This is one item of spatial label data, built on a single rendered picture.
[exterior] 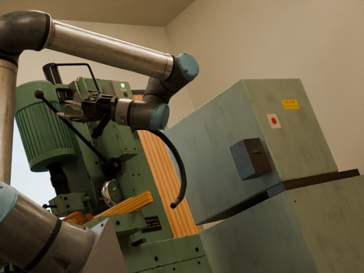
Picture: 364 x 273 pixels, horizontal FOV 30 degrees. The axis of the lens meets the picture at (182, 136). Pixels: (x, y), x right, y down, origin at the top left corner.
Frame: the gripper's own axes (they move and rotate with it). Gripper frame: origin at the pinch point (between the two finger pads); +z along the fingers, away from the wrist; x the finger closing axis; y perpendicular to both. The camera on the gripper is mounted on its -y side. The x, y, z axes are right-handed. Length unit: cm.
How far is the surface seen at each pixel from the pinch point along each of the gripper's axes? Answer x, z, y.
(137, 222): 23.0, -32.3, -25.6
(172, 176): -157, 10, -164
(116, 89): -35.0, -5.9, -13.4
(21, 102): -7.5, 20.4, -5.0
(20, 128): -2.1, 19.8, -12.8
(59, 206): 16.1, -0.6, -30.7
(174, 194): -145, 6, -169
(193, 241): 2, -46, -53
